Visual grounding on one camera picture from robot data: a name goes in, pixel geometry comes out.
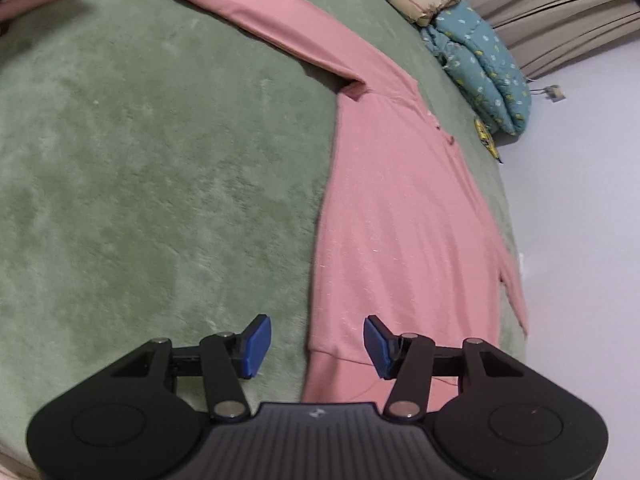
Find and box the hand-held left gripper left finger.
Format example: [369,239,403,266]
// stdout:
[107,314,273,421]

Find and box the green fleece blanket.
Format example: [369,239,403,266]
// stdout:
[0,0,531,478]

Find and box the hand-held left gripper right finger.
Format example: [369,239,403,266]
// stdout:
[363,314,528,421]

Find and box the yellow and blue pouch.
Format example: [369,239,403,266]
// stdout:
[473,117,503,163]

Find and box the teal floral folded quilt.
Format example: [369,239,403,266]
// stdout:
[419,0,532,136]

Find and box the pink sweatshirt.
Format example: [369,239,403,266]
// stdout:
[0,0,530,403]

